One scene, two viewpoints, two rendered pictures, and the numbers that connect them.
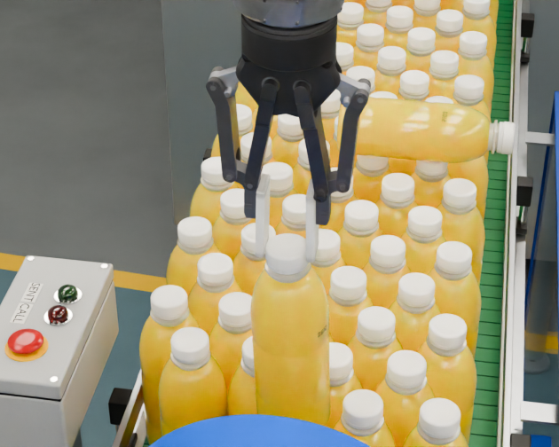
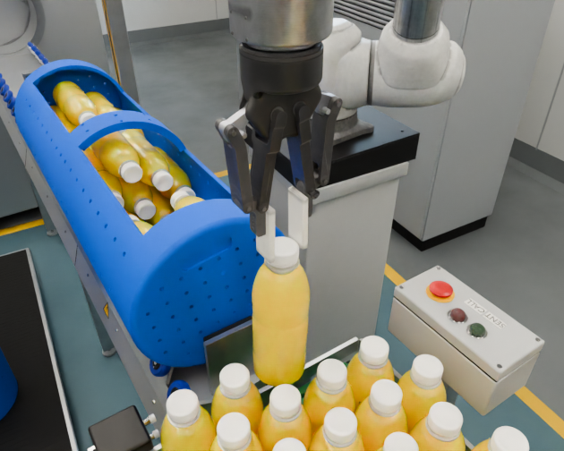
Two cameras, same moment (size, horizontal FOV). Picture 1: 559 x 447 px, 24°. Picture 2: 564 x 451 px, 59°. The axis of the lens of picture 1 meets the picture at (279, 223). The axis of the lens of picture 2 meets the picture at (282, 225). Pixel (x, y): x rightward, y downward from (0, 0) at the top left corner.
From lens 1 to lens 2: 1.32 m
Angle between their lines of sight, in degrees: 98
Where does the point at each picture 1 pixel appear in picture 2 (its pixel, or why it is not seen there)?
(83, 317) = (448, 326)
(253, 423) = (218, 216)
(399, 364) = (237, 421)
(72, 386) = (406, 313)
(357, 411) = (233, 367)
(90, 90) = not seen: outside the picture
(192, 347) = (366, 342)
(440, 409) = (183, 404)
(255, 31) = not seen: hidden behind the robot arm
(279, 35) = not seen: hidden behind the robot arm
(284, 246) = (284, 245)
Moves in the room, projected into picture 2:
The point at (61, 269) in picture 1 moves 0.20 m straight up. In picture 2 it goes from (512, 345) to (559, 230)
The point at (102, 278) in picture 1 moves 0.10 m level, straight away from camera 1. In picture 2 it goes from (483, 357) to (562, 395)
